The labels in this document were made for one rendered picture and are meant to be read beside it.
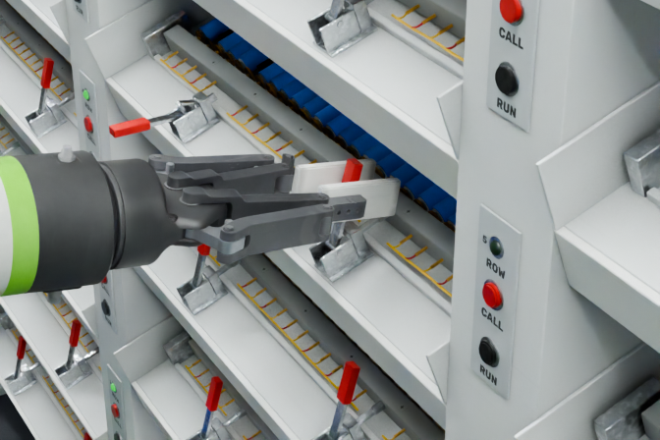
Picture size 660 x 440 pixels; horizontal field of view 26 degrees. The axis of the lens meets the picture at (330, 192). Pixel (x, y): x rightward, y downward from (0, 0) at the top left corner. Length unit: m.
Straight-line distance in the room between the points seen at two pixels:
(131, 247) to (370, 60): 0.21
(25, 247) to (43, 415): 1.30
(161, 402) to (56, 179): 0.69
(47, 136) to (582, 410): 0.99
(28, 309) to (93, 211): 1.17
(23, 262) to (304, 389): 0.42
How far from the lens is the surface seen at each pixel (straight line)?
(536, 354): 0.87
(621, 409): 0.92
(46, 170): 0.95
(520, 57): 0.80
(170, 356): 1.62
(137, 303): 1.59
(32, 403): 2.24
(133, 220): 0.96
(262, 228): 0.99
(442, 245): 1.06
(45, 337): 2.05
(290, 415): 1.27
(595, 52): 0.78
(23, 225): 0.92
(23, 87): 1.87
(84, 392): 1.94
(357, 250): 1.11
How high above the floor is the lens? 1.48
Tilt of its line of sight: 30 degrees down
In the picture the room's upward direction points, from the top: straight up
